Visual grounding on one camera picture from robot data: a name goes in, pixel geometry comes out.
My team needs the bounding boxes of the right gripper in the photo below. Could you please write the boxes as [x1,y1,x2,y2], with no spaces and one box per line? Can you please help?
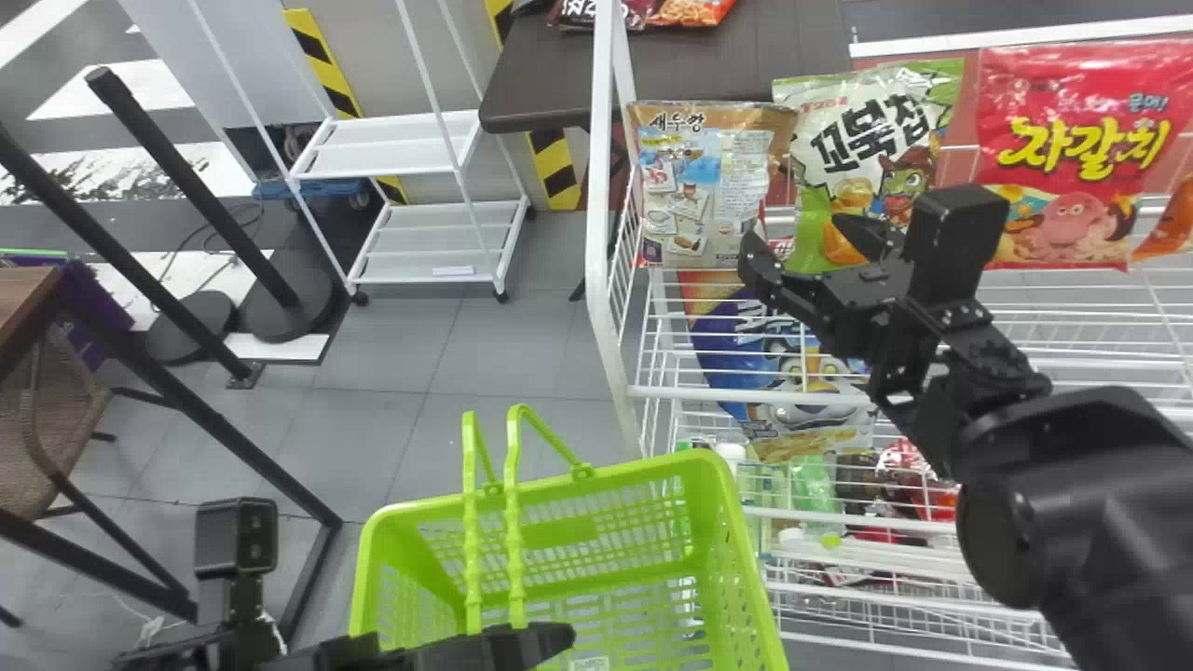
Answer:
[736,212,912,364]

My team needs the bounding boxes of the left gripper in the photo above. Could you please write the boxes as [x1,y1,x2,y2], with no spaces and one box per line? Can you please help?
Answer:
[312,622,577,671]

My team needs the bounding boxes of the blue snack packet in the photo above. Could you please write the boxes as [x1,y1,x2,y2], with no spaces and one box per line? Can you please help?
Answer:
[678,269,879,464]

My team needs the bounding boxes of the green snack packet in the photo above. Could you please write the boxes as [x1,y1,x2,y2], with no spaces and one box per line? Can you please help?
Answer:
[771,58,967,277]

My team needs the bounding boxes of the beige snack packet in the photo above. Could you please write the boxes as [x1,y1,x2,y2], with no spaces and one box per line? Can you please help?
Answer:
[625,100,799,270]

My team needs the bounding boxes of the green basket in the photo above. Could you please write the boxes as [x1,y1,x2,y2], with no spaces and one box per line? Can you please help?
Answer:
[349,403,789,671]

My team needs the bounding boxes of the dark side table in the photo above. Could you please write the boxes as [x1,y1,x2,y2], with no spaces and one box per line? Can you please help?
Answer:
[477,0,855,303]

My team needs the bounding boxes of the green bottle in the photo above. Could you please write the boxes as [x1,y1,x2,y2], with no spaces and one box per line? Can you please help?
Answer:
[790,454,844,546]

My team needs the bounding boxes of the orange snack packet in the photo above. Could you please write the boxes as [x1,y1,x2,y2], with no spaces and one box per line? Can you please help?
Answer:
[1131,177,1193,263]
[645,0,739,28]

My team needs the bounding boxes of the dark red snack packet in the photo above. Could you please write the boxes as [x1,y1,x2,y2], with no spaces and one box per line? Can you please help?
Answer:
[546,0,655,34]

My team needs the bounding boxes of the white shelf trolley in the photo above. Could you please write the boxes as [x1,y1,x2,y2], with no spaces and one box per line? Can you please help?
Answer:
[185,0,534,306]

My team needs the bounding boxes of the wicker chair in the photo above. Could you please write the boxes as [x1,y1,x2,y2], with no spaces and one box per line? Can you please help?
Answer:
[0,324,118,525]

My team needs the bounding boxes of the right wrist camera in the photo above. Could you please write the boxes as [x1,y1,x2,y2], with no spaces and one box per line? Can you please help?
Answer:
[900,184,1010,306]

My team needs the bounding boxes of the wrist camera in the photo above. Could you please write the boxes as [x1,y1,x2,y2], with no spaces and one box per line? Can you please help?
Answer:
[900,184,1010,306]
[193,498,281,653]

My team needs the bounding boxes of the white wire rack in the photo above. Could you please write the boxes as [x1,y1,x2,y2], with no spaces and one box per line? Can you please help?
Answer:
[584,0,1193,671]

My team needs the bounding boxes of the yellow black striped post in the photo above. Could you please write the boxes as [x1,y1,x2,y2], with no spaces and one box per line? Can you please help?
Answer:
[282,7,409,206]
[484,0,584,212]

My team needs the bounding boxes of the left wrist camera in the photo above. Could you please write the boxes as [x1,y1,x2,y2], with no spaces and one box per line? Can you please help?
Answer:
[193,498,281,653]

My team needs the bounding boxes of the black post on round foot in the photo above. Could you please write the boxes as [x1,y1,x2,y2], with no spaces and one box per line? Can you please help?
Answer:
[0,121,254,381]
[85,66,338,345]

